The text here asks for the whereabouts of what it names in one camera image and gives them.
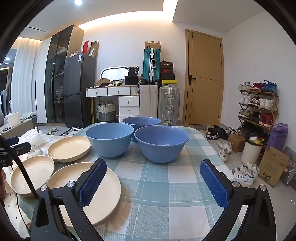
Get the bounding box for tall cardboard box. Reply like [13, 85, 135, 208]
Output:
[89, 41, 99, 58]

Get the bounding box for dark glass cabinet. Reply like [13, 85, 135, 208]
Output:
[45, 24, 84, 123]

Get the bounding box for beige low cabinet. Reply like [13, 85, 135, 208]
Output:
[0, 117, 38, 139]

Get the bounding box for grey striped cushion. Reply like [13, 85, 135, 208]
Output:
[21, 111, 38, 121]

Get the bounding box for white trash bin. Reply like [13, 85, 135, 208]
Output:
[240, 137, 264, 165]

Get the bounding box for printed cardboard box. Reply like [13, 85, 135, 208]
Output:
[258, 146, 290, 188]

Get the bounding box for white box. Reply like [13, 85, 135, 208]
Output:
[8, 112, 21, 127]

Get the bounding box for beige suitcase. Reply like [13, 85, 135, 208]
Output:
[139, 84, 159, 118]

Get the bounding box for clear plastic bubble wrap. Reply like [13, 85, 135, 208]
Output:
[17, 127, 45, 151]

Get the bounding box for cream plate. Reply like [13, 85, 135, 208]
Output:
[46, 162, 121, 227]
[47, 136, 91, 163]
[11, 155, 55, 197]

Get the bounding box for black and white rug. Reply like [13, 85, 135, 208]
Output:
[59, 126, 87, 137]

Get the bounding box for blue bowl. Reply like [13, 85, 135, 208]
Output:
[122, 116, 162, 142]
[85, 123, 134, 158]
[134, 126, 189, 163]

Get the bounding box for ceiling air vent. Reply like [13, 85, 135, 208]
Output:
[25, 26, 48, 33]

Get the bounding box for wooden shoe rack with shoes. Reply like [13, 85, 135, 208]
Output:
[238, 80, 278, 130]

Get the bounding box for oval mirror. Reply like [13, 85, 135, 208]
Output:
[100, 66, 129, 80]

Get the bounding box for white curtain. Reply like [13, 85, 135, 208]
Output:
[10, 38, 43, 116]

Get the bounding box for black refrigerator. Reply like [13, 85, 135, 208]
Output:
[63, 54, 96, 127]

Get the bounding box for dark plastic bag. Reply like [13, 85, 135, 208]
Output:
[280, 148, 296, 186]

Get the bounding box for teal plaid tablecloth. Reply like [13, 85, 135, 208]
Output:
[76, 126, 251, 241]

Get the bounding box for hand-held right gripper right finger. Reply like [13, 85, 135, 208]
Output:
[200, 159, 277, 241]

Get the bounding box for small metal phone stand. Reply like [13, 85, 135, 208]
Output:
[29, 144, 44, 156]

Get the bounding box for white vanity desk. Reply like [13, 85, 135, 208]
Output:
[85, 85, 140, 123]

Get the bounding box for black bag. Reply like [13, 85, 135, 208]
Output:
[124, 66, 140, 86]

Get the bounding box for wooden door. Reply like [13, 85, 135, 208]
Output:
[185, 29, 223, 127]

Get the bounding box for teal suitcase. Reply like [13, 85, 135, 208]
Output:
[142, 48, 162, 85]

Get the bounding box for white green-striped sneaker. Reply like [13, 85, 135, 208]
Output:
[235, 170, 260, 186]
[232, 164, 252, 178]

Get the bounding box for silver suitcase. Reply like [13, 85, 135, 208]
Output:
[158, 86, 181, 126]

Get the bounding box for person's left hand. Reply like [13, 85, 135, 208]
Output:
[0, 169, 7, 200]

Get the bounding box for black cable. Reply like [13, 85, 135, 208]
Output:
[0, 134, 40, 200]

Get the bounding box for small brown cardboard box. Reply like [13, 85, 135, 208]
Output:
[228, 134, 246, 153]

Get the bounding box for white wardrobe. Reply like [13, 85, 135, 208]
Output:
[35, 37, 52, 123]

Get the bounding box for hanging clothes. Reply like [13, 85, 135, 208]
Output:
[0, 88, 11, 112]

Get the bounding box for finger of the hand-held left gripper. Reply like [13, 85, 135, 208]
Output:
[0, 136, 19, 146]
[9, 142, 31, 155]

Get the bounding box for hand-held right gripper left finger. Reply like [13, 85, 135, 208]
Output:
[31, 158, 108, 241]

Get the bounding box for woven laundry basket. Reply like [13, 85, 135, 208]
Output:
[97, 101, 116, 122]

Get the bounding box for purple bag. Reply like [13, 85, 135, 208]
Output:
[267, 123, 288, 152]

